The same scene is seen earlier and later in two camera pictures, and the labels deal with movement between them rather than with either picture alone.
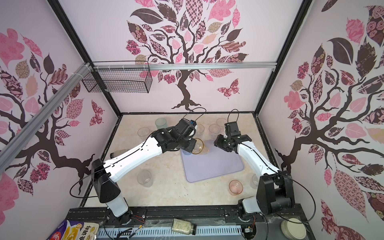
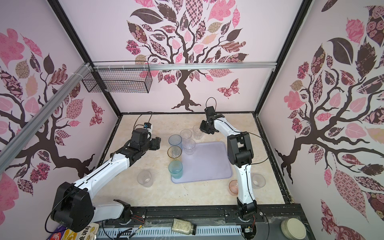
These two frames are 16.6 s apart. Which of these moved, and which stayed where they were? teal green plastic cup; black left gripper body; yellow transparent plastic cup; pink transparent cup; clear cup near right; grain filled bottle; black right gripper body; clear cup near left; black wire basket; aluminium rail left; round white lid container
Moved: yellow transparent plastic cup; teal green plastic cup; black right gripper body; black left gripper body
Stayed: clear cup near left; clear cup near right; round white lid container; black wire basket; grain filled bottle; pink transparent cup; aluminium rail left
